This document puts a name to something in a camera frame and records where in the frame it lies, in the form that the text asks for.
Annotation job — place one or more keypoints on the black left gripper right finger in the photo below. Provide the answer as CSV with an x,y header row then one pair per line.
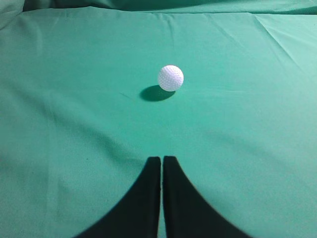
x,y
186,212

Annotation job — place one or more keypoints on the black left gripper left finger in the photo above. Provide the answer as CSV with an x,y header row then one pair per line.
x,y
136,215

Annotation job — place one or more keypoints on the green cloth backdrop and cover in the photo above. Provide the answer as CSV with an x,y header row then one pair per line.
x,y
81,109

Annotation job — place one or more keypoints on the white dimpled golf ball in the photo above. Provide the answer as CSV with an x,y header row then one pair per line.
x,y
170,78

